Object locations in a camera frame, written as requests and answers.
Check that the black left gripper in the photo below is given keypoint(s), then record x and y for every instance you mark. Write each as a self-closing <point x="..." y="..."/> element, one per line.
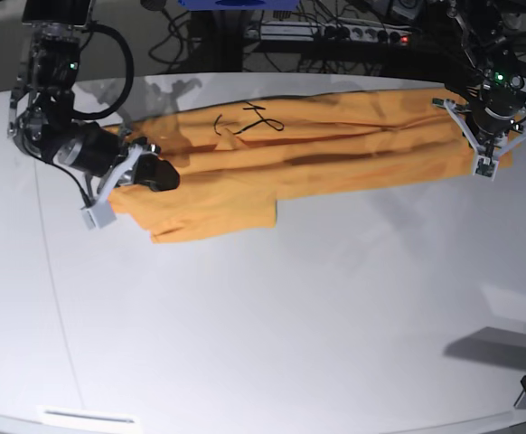
<point x="489" y="114"/>

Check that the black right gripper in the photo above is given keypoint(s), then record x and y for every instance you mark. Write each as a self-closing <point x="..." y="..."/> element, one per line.
<point x="97" y="152"/>

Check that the yellow T-shirt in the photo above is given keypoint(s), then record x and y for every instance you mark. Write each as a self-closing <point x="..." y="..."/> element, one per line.
<point x="237" y="161"/>

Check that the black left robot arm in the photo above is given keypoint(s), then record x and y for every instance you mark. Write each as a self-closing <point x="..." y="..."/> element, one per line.
<point x="492" y="61"/>

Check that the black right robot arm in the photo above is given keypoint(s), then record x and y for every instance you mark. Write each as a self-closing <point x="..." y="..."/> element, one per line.
<point x="44" y="125"/>

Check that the white power strip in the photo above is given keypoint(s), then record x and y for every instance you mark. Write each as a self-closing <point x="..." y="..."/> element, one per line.
<point x="280" y="31"/>

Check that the white flat bar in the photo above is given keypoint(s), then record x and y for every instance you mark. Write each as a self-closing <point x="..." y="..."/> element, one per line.
<point x="66" y="417"/>

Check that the black power strip red switch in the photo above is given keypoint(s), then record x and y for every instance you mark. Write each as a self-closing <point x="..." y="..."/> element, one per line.
<point x="367" y="34"/>

